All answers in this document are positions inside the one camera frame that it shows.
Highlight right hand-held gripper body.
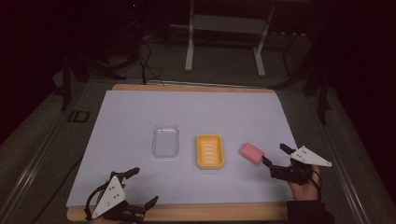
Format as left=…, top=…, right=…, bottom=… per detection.
left=270, top=145, right=332, bottom=187

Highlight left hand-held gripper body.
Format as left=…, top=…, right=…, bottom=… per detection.
left=92, top=171, right=148, bottom=223

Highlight pink soap bar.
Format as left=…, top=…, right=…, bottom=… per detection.
left=239, top=142, right=265, bottom=165

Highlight yellow soap dish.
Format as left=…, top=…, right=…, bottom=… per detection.
left=195, top=133, right=226, bottom=170

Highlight person's right hand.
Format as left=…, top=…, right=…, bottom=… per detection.
left=288, top=165, right=322, bottom=202

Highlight wooden table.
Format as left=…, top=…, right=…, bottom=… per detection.
left=66, top=83, right=290, bottom=223

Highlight white table mat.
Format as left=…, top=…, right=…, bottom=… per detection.
left=66, top=90, right=299, bottom=208

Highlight black stand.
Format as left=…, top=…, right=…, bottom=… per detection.
left=59, top=50, right=127, bottom=112
left=269, top=32, right=333, bottom=126

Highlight white metal stand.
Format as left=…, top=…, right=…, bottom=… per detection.
left=184, top=0, right=276, bottom=77

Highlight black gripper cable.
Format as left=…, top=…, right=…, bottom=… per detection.
left=84, top=181, right=112, bottom=220
left=310, top=169, right=323, bottom=201

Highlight metal floor rail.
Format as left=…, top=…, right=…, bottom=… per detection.
left=316, top=122, right=373, bottom=224
left=0, top=116, right=71, bottom=224

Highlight thin black floor cable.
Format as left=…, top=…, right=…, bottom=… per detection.
left=32, top=156, right=84, bottom=224

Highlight black rectangular bracket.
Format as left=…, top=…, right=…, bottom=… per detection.
left=67, top=109, right=91, bottom=123

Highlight black floor cables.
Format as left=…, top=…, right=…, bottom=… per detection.
left=134, top=38, right=165, bottom=86

